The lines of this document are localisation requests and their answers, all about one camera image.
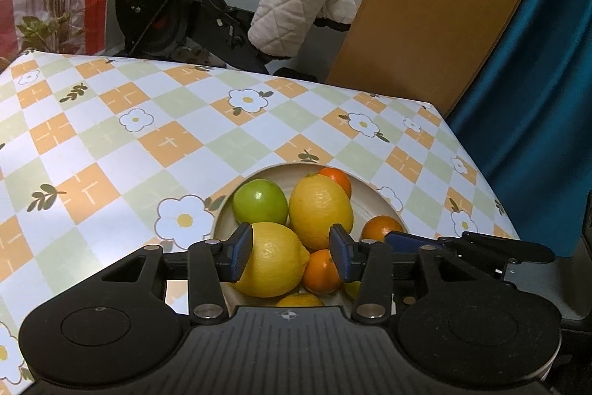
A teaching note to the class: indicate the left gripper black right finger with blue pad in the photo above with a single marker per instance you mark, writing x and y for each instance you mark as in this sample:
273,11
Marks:
370,264

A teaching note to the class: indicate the beige round plate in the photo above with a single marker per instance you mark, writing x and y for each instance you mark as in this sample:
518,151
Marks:
366,201

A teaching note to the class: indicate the checkered floral tablecloth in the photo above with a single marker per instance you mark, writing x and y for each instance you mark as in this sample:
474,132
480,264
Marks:
100,156

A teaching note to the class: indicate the yellow lemon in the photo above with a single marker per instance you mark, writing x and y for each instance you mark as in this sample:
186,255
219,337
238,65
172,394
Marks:
277,262
316,204

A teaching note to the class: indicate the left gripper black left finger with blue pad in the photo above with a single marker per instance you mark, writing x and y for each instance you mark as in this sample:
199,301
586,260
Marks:
211,263

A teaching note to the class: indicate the small yellow kumquat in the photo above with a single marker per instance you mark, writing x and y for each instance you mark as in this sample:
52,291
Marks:
300,300

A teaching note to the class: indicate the pale yellow-green round fruit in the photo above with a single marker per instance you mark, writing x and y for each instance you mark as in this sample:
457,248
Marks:
352,289

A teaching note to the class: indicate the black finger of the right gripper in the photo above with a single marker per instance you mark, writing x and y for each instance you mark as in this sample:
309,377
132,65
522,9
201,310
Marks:
486,253

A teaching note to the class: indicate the green apple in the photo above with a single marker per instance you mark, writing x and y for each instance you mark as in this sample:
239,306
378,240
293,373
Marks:
260,200

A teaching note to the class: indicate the teal curtain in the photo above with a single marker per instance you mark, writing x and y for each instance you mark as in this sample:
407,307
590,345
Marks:
526,121

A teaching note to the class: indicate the brown wooden board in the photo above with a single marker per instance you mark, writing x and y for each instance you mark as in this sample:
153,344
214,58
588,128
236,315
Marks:
429,50

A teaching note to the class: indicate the black exercise bike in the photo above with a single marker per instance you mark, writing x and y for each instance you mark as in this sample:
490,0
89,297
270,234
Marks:
157,29

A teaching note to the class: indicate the dark orange tangerine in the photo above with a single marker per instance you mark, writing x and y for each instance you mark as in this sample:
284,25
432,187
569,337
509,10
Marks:
321,276
379,227

